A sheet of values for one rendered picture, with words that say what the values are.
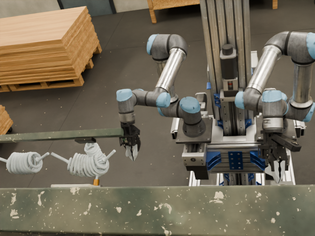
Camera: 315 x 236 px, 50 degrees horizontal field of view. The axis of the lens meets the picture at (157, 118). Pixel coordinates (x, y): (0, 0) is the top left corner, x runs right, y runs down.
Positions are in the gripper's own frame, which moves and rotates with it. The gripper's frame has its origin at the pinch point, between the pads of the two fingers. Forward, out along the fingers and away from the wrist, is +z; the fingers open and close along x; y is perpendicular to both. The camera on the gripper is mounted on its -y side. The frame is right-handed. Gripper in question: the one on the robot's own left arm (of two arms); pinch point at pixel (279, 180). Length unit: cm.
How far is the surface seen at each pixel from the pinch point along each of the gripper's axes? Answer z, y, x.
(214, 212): -2, -39, 62
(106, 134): -18, -11, 75
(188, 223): 1, -36, 67
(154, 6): -249, 409, -168
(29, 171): -8, 8, 91
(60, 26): -178, 376, 0
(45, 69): -120, 396, 17
